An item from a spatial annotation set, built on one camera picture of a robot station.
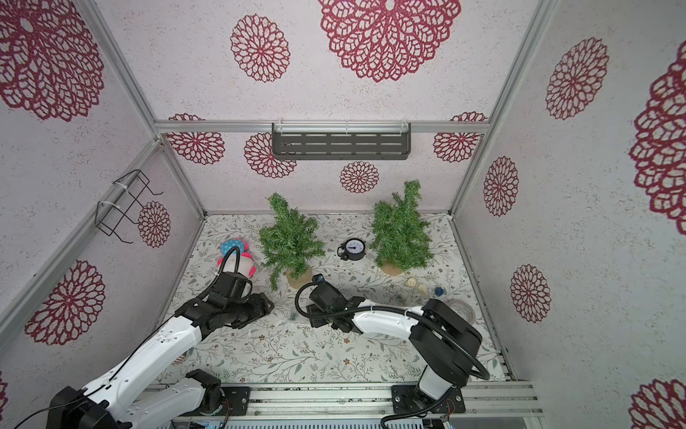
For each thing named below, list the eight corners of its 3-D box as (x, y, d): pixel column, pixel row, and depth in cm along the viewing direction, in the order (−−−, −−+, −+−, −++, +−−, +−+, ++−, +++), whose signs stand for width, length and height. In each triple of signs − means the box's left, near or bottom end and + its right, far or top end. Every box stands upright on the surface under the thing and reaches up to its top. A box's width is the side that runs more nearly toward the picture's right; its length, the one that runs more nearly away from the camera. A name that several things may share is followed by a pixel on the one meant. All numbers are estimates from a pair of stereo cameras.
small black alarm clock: (337, 260, 107) (337, 255, 104) (337, 243, 112) (337, 238, 110) (365, 260, 107) (366, 255, 104) (364, 243, 112) (365, 238, 110)
